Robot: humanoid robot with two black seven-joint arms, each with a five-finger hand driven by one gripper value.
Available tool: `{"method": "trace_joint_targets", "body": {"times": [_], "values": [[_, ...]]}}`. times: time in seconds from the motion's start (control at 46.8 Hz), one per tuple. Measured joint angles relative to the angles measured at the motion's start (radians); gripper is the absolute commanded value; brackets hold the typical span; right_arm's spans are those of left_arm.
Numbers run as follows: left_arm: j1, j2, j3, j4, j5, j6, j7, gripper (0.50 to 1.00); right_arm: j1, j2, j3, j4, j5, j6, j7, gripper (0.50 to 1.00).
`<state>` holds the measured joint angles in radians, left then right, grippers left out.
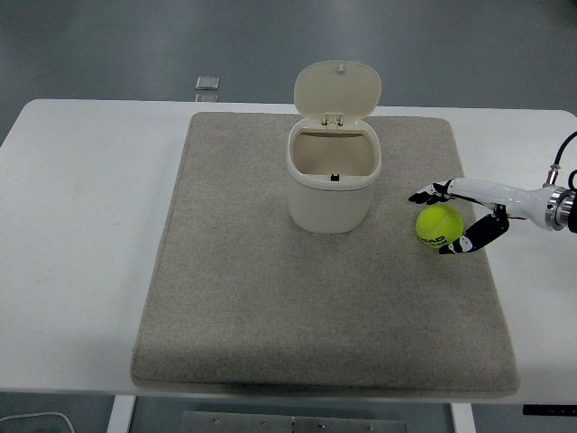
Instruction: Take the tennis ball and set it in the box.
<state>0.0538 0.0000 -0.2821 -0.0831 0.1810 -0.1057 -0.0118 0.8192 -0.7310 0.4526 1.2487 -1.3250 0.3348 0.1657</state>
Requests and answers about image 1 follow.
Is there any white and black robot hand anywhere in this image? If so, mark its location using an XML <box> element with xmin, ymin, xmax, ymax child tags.
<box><xmin>408</xmin><ymin>178</ymin><xmax>549</xmax><ymax>257</ymax></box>

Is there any yellow-green tennis ball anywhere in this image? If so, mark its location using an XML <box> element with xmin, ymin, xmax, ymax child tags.
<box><xmin>415</xmin><ymin>205</ymin><xmax>464</xmax><ymax>250</ymax></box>

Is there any cream plastic bin with lid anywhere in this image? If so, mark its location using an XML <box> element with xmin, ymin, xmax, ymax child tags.
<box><xmin>286</xmin><ymin>61</ymin><xmax>383</xmax><ymax>235</ymax></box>

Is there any black table control panel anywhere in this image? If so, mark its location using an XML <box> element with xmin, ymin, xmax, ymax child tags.
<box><xmin>522</xmin><ymin>404</ymin><xmax>577</xmax><ymax>416</ymax></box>

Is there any white table leg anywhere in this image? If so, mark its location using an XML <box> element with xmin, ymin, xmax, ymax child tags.
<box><xmin>449</xmin><ymin>402</ymin><xmax>473</xmax><ymax>433</ymax></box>
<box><xmin>106</xmin><ymin>395</ymin><xmax>136</xmax><ymax>433</ymax></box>

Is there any beige fabric mat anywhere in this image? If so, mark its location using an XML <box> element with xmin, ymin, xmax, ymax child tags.
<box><xmin>130</xmin><ymin>111</ymin><xmax>521</xmax><ymax>398</ymax></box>

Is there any grey metal plate with screws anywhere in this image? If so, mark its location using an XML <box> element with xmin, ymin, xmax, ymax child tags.
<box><xmin>180</xmin><ymin>410</ymin><xmax>408</xmax><ymax>433</ymax></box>

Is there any white cable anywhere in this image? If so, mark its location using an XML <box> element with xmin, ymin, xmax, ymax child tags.
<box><xmin>0</xmin><ymin>410</ymin><xmax>76</xmax><ymax>433</ymax></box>

